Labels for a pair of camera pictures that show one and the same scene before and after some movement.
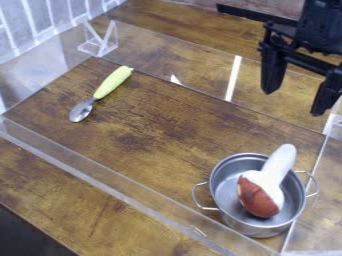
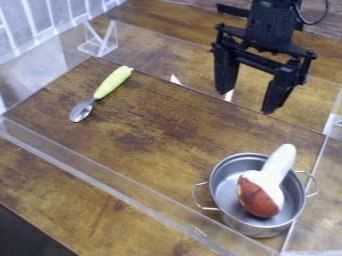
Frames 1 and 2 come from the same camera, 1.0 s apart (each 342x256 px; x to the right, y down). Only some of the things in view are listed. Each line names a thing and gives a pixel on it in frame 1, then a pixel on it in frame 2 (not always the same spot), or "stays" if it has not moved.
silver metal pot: [218, 195] stays
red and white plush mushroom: [261, 187] stays
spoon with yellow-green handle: [80, 110] stays
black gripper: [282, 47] → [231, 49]
